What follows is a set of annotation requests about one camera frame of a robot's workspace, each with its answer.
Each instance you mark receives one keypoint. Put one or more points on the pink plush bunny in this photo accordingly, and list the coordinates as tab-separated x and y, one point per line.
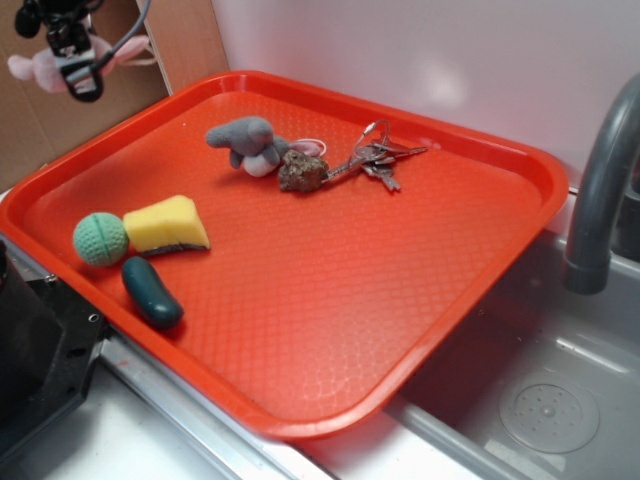
40	68

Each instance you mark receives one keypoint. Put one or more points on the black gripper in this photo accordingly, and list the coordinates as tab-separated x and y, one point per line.
67	35

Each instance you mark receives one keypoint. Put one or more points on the grey plush elephant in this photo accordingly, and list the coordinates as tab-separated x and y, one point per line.
254	147

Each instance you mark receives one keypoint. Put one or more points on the red plastic tray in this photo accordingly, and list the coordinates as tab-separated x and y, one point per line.
309	311

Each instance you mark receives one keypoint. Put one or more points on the brown rock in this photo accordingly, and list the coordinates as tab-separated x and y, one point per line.
301	172

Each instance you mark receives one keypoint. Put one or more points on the brown cardboard panel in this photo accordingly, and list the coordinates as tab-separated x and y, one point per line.
38	127

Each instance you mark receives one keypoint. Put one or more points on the grey toy sink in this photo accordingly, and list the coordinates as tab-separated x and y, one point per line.
535	383

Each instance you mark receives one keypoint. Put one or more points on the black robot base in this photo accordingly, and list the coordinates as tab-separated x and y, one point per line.
50	339

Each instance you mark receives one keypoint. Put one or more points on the grey faucet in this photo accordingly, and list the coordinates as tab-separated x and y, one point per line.
605	218

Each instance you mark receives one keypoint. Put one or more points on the bunch of metal keys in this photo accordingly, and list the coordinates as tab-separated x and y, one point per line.
374	154

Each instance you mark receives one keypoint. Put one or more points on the yellow sponge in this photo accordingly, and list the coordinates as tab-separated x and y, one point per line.
169	225

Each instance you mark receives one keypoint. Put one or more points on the green textured ball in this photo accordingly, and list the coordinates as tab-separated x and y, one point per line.
100	239

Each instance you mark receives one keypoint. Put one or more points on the dark green toy cucumber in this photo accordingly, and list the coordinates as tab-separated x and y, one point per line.
155	303

